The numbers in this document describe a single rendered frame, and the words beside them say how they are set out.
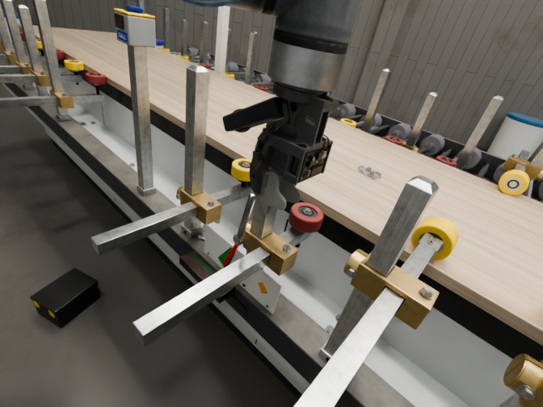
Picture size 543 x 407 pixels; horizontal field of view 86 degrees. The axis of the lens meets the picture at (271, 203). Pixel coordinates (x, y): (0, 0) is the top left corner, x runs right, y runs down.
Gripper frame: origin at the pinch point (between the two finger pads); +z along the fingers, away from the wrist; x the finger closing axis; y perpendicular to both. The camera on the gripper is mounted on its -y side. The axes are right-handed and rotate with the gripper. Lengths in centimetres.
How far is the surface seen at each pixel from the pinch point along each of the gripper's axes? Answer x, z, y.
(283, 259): 5.4, 13.7, 3.3
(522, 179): 91, 4, 35
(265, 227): 6.8, 10.5, -3.7
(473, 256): 39, 11, 32
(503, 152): 482, 76, 29
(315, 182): 33.8, 10.6, -9.2
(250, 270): -0.5, 15.5, 0.0
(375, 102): 115, 0, -32
